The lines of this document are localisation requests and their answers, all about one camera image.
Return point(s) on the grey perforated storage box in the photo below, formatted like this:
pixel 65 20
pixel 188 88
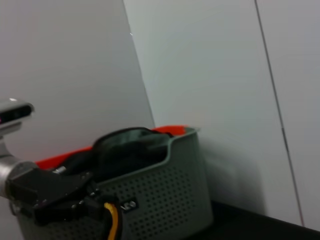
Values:
pixel 162 195

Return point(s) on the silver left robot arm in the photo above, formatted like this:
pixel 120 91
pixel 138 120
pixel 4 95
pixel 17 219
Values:
pixel 7 167

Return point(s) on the black tablecloth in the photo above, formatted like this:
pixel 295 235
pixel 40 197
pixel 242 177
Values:
pixel 262 227

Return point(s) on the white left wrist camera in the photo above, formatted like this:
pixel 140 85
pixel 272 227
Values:
pixel 15 112

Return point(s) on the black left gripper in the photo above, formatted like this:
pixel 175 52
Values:
pixel 37 187

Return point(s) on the dark grey cloth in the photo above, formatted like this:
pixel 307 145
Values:
pixel 130 150

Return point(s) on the orange cloth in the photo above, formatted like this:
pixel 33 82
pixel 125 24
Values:
pixel 62 156

